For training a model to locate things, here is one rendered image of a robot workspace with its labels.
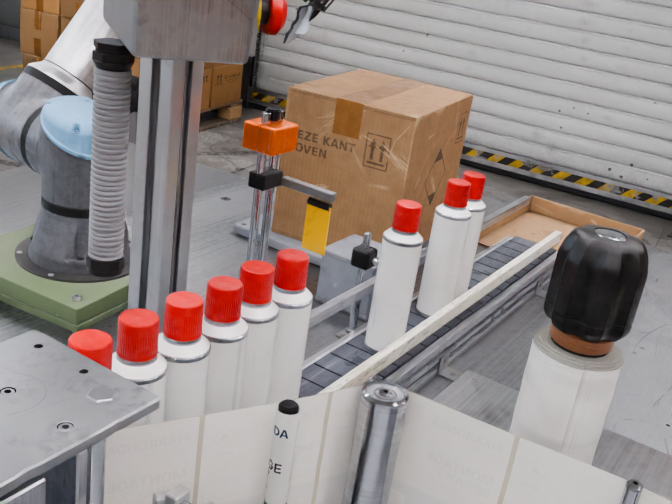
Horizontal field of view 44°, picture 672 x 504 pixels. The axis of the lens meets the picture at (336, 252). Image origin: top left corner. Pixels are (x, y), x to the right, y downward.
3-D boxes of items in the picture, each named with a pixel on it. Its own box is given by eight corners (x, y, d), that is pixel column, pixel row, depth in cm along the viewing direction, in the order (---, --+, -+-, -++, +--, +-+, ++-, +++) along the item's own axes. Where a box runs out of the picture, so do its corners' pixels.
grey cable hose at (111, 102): (103, 282, 76) (113, 46, 68) (77, 269, 77) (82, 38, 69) (132, 272, 78) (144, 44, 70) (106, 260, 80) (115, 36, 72)
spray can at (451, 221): (440, 324, 122) (468, 190, 114) (409, 311, 124) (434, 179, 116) (455, 313, 126) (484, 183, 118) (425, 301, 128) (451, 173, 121)
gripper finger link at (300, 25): (290, 48, 170) (309, 5, 168) (281, 41, 175) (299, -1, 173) (303, 54, 172) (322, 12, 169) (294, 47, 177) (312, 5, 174)
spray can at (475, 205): (455, 311, 126) (483, 182, 118) (425, 300, 129) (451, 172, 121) (470, 301, 130) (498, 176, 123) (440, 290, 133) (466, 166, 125)
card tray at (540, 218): (599, 286, 157) (604, 266, 156) (473, 242, 169) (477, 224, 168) (640, 246, 181) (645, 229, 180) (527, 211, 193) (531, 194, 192)
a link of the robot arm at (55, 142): (68, 215, 117) (70, 121, 112) (18, 184, 125) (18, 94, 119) (140, 201, 126) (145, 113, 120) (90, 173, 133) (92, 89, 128)
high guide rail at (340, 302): (80, 457, 73) (81, 443, 72) (71, 451, 73) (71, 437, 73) (529, 203, 159) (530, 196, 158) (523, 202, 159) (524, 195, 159)
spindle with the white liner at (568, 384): (561, 544, 81) (648, 262, 70) (477, 502, 85) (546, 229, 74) (589, 499, 88) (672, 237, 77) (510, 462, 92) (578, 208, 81)
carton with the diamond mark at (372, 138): (389, 270, 145) (417, 117, 135) (270, 231, 154) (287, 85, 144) (447, 225, 171) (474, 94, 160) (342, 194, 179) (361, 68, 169)
